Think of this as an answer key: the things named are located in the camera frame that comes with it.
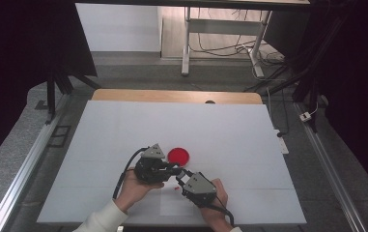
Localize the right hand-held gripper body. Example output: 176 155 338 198
181 172 218 208

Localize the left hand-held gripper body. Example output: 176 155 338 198
134 143 174 186

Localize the red round dish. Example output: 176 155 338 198
166 147 191 167

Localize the person's right hand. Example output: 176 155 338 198
200 178 230 232

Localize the person's left hand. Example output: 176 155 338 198
115 175 166 215

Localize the white paper sheet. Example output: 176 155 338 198
159 184 203 217

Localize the large white board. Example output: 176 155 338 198
36 100 307 226

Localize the wooden table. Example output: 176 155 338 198
91 88 264 105

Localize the black metal stand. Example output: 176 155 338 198
242 0 350 133
43 61 102 126

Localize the small white adapter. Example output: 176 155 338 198
298 110 313 123

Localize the black curtain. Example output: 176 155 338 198
310 0 368 202
0 0 99 175

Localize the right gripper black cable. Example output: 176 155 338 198
204 196 236 227

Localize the black power strip cable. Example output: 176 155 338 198
266 86 291 138

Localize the aluminium rail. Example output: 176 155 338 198
293 101 368 232
0 93 72 232

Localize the white desk frame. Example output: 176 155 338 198
181 6 273 78

